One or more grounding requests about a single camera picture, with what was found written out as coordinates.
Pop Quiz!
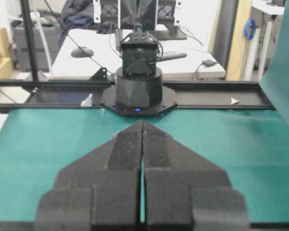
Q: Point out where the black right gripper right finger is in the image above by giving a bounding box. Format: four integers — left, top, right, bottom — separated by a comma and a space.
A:
143, 122, 250, 231

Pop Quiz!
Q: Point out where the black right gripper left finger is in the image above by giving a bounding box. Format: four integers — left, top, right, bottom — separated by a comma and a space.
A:
34, 121, 143, 231

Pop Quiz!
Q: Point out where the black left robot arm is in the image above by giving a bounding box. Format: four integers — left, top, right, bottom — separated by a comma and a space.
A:
116, 24, 163, 114

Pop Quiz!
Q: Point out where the green cloth mat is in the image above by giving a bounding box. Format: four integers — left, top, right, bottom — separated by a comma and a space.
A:
0, 109, 289, 223

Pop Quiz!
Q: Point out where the black remote control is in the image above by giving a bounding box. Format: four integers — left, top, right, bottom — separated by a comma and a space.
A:
158, 51, 187, 62

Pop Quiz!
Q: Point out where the white desk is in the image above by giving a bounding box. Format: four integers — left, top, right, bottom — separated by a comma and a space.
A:
52, 28, 226, 81

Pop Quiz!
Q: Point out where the black computer mouse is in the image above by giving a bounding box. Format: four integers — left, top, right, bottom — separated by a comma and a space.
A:
71, 47, 94, 58

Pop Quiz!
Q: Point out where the green upright board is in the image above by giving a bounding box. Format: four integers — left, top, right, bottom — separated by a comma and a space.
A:
259, 0, 289, 127

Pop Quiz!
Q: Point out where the black monitor stand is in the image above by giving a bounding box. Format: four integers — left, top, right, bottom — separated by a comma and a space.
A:
149, 24, 187, 41

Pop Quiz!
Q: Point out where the cardboard box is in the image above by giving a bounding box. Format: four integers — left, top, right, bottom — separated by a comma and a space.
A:
0, 27, 13, 79

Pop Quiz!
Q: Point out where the dark jacket on chair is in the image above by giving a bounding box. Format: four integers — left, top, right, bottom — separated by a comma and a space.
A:
58, 0, 98, 47

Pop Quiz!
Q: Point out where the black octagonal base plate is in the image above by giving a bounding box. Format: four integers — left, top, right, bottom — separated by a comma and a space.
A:
101, 86, 178, 117

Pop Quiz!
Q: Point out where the black aluminium frame rail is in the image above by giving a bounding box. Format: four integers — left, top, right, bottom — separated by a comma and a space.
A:
0, 80, 274, 117

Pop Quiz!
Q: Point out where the blue cable coil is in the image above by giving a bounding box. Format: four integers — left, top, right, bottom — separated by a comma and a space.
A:
245, 18, 257, 41

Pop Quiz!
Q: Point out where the black vertical frame post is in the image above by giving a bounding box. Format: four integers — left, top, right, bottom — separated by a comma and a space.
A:
20, 0, 39, 82

